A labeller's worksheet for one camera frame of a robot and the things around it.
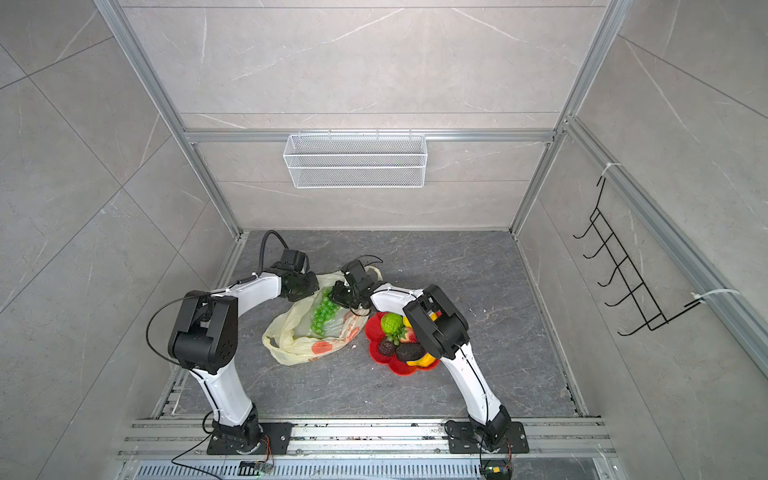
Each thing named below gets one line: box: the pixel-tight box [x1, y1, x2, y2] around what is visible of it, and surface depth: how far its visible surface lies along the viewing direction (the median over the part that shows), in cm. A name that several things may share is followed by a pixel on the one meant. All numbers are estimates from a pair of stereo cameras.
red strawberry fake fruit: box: [400, 327, 419, 343], surface depth 87 cm
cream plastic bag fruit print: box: [262, 272, 370, 366], surface depth 90 cm
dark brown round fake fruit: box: [378, 340, 396, 357], surface depth 85 cm
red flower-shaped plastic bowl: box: [365, 311, 440, 376], surface depth 86 cm
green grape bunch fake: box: [311, 287, 341, 337], surface depth 95 cm
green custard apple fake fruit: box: [381, 312, 408, 344], surface depth 89 cm
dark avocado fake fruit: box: [395, 342, 425, 363], surface depth 85 cm
